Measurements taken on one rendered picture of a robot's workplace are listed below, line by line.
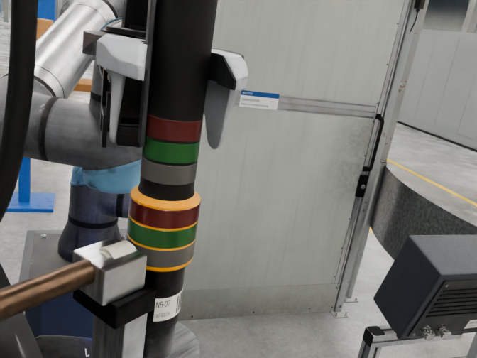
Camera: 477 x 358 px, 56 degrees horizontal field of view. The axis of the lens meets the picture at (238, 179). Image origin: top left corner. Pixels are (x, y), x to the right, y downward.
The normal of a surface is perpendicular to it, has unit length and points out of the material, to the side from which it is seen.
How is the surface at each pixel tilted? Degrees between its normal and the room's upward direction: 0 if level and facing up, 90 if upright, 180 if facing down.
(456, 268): 15
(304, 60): 89
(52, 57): 34
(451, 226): 90
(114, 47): 41
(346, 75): 89
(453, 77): 90
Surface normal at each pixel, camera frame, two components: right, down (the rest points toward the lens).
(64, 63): 0.83, -0.41
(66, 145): 0.02, 0.39
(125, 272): 0.79, 0.30
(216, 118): -0.91, 0.07
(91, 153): -0.01, 0.57
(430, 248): 0.22, -0.82
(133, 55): -0.33, -0.61
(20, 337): 0.67, -0.58
